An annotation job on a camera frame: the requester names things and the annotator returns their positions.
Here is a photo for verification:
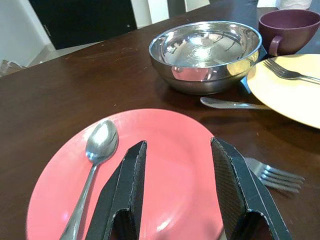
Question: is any yellow round plate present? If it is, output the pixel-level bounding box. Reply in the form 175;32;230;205
246;53;320;130

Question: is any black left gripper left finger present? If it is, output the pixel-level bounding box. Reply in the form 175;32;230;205
84;140;148;240

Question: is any purple mug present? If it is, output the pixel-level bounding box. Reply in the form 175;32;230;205
258;9;320;56

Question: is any steel fork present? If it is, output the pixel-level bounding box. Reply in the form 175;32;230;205
262;58;320;83
243;156;306;194

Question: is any white furniture post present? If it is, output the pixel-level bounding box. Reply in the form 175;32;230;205
129;0;154;27
184;0;211;13

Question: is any black cabinet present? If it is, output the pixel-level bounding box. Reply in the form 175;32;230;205
28;0;138;50

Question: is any stainless steel bowl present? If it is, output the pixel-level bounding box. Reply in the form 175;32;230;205
148;21;263;95

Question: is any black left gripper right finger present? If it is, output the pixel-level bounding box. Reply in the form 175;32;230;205
210;136;294;240

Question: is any pink round plate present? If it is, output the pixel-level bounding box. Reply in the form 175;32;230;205
25;108;225;240

